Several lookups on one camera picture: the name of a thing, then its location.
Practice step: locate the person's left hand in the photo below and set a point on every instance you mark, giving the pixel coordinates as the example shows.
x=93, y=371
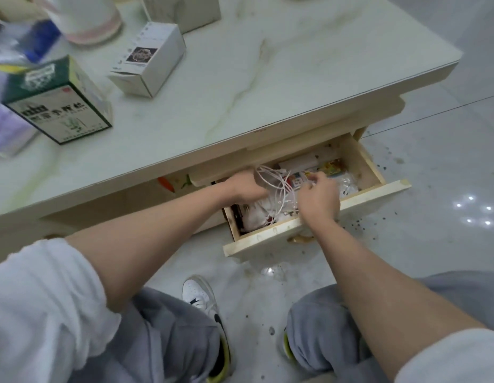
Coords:
x=243, y=189

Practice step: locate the person's right hand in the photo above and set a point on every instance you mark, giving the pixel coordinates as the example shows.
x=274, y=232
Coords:
x=320, y=203

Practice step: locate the person's left fingers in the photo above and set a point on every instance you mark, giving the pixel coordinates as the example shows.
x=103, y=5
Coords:
x=261, y=190

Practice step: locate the person's right fingers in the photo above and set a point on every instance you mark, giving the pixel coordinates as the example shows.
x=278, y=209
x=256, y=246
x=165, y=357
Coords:
x=317, y=181

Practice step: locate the person's left forearm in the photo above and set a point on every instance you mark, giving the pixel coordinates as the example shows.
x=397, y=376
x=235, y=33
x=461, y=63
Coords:
x=151, y=239

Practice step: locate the person's right forearm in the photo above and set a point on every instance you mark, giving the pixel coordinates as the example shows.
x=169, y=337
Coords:
x=374, y=291

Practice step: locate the colourful snack packet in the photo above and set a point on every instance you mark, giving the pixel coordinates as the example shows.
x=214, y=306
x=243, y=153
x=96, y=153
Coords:
x=332, y=167

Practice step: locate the white plastic bag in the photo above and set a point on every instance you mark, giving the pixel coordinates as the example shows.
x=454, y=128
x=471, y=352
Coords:
x=257, y=217

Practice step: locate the clear plastic bag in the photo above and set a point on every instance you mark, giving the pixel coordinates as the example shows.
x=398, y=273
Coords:
x=348, y=185

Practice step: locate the wooden drawer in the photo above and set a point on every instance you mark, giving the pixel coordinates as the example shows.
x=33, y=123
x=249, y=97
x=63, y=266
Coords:
x=271, y=244

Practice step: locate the orange and green sticker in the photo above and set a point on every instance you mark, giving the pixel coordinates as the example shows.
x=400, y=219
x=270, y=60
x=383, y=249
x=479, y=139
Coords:
x=167, y=183

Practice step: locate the white and black left shoe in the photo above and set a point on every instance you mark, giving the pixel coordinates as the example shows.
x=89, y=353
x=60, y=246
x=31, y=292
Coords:
x=203, y=295

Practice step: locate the white and black shoe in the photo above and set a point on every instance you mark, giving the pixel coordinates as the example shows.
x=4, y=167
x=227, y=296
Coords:
x=203, y=295
x=287, y=345

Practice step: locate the wooden table with marble top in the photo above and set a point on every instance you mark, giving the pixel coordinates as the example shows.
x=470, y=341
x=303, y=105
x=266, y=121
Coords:
x=111, y=205

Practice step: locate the white and black right shoe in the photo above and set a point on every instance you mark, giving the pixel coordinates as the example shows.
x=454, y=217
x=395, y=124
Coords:
x=287, y=345

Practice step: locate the white box with dark print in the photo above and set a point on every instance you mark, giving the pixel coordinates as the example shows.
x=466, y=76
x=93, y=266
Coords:
x=151, y=71

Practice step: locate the grey trousers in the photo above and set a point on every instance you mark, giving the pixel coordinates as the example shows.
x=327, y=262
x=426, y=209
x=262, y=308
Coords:
x=171, y=339

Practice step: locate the grey marbled box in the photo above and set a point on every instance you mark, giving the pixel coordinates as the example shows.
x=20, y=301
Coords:
x=183, y=11

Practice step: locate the green and white carton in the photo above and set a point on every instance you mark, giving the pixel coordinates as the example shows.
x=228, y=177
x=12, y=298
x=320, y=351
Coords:
x=59, y=115

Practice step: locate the white and pink cup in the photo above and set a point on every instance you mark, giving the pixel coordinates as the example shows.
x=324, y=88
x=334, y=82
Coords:
x=87, y=19

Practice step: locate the white long-sleeved top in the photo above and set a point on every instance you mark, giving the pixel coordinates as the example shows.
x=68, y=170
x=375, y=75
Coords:
x=39, y=307

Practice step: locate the purple packet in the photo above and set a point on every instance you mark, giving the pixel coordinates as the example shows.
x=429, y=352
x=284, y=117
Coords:
x=7, y=131

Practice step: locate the blue packet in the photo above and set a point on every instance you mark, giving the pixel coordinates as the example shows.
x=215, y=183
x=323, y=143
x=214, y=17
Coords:
x=39, y=39

